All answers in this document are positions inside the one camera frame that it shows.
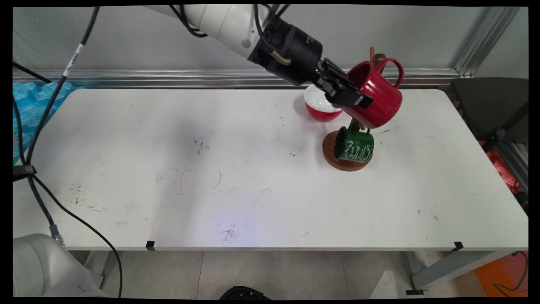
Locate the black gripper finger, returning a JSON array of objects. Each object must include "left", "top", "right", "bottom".
[
  {"left": 321, "top": 58, "right": 356, "bottom": 87},
  {"left": 316, "top": 75, "right": 374, "bottom": 109}
]

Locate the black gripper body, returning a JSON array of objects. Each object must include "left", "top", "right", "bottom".
[{"left": 265, "top": 19, "right": 325, "bottom": 87}]

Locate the red speckled mug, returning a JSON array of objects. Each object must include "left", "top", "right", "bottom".
[{"left": 337, "top": 58, "right": 405, "bottom": 129}]

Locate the white robot base link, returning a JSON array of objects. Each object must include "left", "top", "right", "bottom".
[{"left": 13, "top": 233, "right": 108, "bottom": 298}]

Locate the red bowl white inside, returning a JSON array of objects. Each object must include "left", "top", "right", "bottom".
[{"left": 304, "top": 84, "right": 343, "bottom": 122}]

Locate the green enamel mug white print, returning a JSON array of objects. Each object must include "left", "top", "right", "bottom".
[{"left": 334, "top": 122, "right": 375, "bottom": 163}]

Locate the brown wooden mug tree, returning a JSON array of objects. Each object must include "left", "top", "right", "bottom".
[{"left": 323, "top": 46, "right": 386, "bottom": 171}]

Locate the black stand pole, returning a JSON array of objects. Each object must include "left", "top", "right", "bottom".
[{"left": 481, "top": 101, "right": 529, "bottom": 152}]

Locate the red plastic bag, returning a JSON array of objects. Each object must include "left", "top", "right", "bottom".
[{"left": 479, "top": 141, "right": 521, "bottom": 195}]

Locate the grey metal table leg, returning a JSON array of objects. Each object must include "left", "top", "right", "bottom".
[{"left": 405, "top": 250, "right": 513, "bottom": 292}]

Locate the black round floor object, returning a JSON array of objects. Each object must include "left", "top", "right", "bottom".
[{"left": 219, "top": 286, "right": 270, "bottom": 300}]

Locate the orange box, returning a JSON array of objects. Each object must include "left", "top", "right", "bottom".
[{"left": 475, "top": 251, "right": 529, "bottom": 298}]

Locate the blue bubble foam sheet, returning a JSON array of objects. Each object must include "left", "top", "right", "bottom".
[{"left": 13, "top": 81, "right": 76, "bottom": 163}]

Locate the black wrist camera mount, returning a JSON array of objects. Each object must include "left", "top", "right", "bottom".
[{"left": 248, "top": 40, "right": 275, "bottom": 70}]

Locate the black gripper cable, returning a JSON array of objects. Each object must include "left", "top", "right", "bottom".
[{"left": 252, "top": 4, "right": 292, "bottom": 66}]

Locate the black forearm cable loop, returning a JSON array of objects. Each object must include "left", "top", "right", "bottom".
[{"left": 169, "top": 4, "right": 208, "bottom": 38}]

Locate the horizontal aluminium frame rail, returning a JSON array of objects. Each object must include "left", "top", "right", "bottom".
[{"left": 13, "top": 68, "right": 460, "bottom": 89}]

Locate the slanted aluminium frame post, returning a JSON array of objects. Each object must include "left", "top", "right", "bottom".
[{"left": 454, "top": 6, "right": 521, "bottom": 77}]

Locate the black cable on orange box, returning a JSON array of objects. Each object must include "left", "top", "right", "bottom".
[{"left": 494, "top": 251, "right": 529, "bottom": 293}]

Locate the black cable with white label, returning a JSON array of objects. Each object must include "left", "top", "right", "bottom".
[{"left": 24, "top": 6, "right": 100, "bottom": 245}]

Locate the thin black cable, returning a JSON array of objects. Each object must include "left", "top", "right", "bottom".
[
  {"left": 13, "top": 62, "right": 52, "bottom": 84},
  {"left": 32, "top": 175, "right": 123, "bottom": 298}
]

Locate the black cable strap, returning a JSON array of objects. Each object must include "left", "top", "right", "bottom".
[{"left": 13, "top": 165, "right": 38, "bottom": 182}]

